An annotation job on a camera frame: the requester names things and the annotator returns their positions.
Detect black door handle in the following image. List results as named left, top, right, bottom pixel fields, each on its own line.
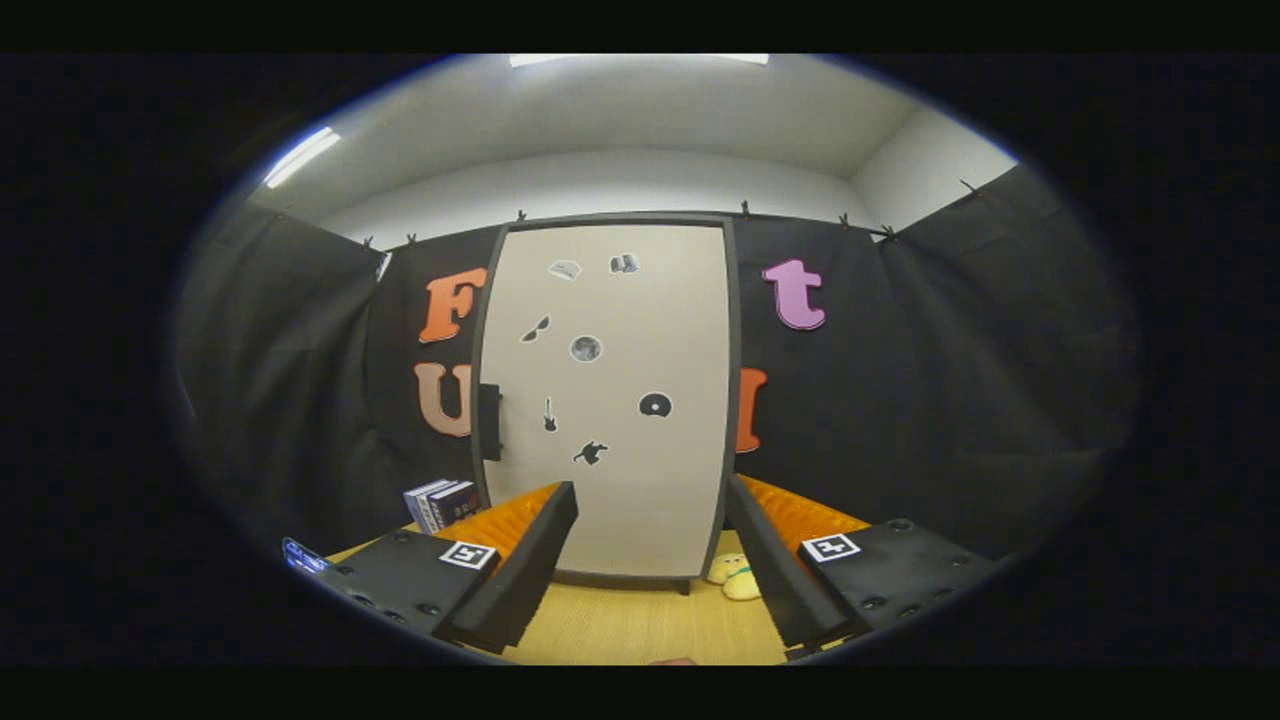
left=478, top=383, right=503, bottom=462

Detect dark blue book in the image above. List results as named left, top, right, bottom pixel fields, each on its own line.
left=428, top=481, right=483, bottom=531

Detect yellow plush toy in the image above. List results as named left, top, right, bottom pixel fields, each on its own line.
left=706, top=553, right=763, bottom=602

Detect white book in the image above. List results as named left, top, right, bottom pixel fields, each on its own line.
left=404, top=481, right=451, bottom=535

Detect black backdrop cloth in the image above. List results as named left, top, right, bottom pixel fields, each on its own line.
left=175, top=165, right=1141, bottom=561

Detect dark grey cabinet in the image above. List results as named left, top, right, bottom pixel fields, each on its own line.
left=470, top=212, right=743, bottom=597

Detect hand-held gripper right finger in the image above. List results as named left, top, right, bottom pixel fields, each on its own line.
left=723, top=473, right=1001, bottom=651

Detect white cabinet door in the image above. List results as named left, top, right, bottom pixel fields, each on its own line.
left=482, top=224, right=729, bottom=579

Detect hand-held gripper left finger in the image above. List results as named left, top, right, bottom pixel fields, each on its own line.
left=325, top=480, right=580, bottom=656

